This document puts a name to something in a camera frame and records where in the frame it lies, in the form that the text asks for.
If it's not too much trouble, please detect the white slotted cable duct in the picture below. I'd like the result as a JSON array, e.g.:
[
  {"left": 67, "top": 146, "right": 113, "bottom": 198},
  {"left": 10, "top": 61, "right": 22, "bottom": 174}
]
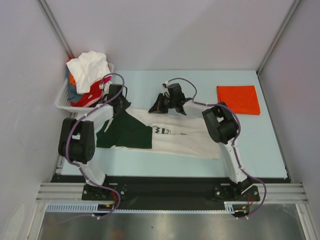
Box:
[{"left": 46, "top": 202, "right": 244, "bottom": 214}]

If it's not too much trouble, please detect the white t shirt in basket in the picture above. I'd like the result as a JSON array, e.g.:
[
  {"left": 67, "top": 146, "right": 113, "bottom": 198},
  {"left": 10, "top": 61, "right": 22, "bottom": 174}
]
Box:
[{"left": 66, "top": 50, "right": 111, "bottom": 95}]

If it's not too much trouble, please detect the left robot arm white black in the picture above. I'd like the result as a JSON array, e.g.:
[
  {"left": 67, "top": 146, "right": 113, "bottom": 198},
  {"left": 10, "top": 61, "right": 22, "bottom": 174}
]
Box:
[{"left": 58, "top": 84, "right": 131, "bottom": 200}]

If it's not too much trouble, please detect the red t shirt in basket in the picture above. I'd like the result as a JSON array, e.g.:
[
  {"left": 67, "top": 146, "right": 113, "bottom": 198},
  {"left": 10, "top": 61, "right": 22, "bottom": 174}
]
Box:
[{"left": 70, "top": 81, "right": 104, "bottom": 108}]

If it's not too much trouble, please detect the aluminium frame rail front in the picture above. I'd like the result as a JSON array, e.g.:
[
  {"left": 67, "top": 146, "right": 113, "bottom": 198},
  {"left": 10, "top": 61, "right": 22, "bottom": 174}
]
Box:
[{"left": 36, "top": 182, "right": 308, "bottom": 204}]

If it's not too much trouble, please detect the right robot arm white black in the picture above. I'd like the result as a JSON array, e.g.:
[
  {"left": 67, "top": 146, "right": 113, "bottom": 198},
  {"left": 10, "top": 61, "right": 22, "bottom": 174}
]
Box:
[{"left": 148, "top": 82, "right": 253, "bottom": 201}]

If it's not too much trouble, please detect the pink garment in basket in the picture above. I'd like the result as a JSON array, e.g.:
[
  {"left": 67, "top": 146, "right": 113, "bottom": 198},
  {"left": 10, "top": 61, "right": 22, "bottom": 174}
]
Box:
[{"left": 100, "top": 75, "right": 112, "bottom": 89}]

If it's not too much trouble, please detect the left aluminium corner post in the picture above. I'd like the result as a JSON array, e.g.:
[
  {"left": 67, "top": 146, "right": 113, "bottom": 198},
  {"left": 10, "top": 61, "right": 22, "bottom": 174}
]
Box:
[{"left": 36, "top": 0, "right": 74, "bottom": 59}]

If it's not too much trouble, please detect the right aluminium corner post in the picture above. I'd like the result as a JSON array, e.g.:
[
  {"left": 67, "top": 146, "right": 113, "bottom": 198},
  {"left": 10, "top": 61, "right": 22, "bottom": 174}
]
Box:
[{"left": 256, "top": 0, "right": 303, "bottom": 78}]

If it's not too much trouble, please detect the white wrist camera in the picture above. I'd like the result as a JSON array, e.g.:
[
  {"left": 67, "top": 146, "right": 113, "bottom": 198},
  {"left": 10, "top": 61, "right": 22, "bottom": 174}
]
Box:
[
  {"left": 99, "top": 80, "right": 112, "bottom": 91},
  {"left": 162, "top": 81, "right": 171, "bottom": 91}
]

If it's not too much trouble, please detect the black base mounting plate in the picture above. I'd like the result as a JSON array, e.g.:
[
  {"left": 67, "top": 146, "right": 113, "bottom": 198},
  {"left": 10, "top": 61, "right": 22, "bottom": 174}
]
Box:
[{"left": 38, "top": 174, "right": 292, "bottom": 212}]

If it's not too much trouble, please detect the white plastic laundry basket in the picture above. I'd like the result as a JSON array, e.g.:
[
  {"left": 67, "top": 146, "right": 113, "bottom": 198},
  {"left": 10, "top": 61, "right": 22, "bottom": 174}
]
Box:
[{"left": 54, "top": 67, "right": 104, "bottom": 114}]

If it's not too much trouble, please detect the orange garment in basket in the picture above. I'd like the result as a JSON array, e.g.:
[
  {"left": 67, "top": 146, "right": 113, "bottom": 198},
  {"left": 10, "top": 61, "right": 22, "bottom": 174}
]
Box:
[{"left": 69, "top": 73, "right": 76, "bottom": 86}]

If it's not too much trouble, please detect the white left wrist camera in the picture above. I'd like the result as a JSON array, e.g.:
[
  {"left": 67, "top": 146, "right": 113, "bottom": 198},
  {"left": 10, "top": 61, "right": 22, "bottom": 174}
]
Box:
[{"left": 99, "top": 80, "right": 112, "bottom": 91}]

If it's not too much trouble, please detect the aluminium corner post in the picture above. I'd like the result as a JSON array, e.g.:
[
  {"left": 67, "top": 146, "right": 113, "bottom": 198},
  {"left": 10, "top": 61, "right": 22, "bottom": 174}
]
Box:
[
  {"left": 36, "top": 0, "right": 74, "bottom": 59},
  {"left": 256, "top": 0, "right": 303, "bottom": 78}
]

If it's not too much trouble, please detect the grey blue garment in basket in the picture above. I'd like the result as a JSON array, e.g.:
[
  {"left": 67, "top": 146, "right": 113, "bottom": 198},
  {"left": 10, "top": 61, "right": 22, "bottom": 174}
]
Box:
[{"left": 65, "top": 68, "right": 83, "bottom": 103}]

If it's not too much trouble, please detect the cream and green t shirt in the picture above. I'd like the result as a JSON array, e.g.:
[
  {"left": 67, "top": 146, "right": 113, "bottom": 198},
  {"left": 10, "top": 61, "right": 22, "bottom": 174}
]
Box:
[{"left": 96, "top": 107, "right": 221, "bottom": 160}]

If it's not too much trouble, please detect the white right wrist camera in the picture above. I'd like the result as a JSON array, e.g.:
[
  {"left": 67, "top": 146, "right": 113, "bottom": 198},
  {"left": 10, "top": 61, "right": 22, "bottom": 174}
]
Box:
[{"left": 162, "top": 81, "right": 171, "bottom": 91}]

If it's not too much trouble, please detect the folded orange t shirt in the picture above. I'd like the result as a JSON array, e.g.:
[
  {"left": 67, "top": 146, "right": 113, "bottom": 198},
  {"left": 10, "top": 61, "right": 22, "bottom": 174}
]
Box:
[{"left": 216, "top": 85, "right": 261, "bottom": 115}]

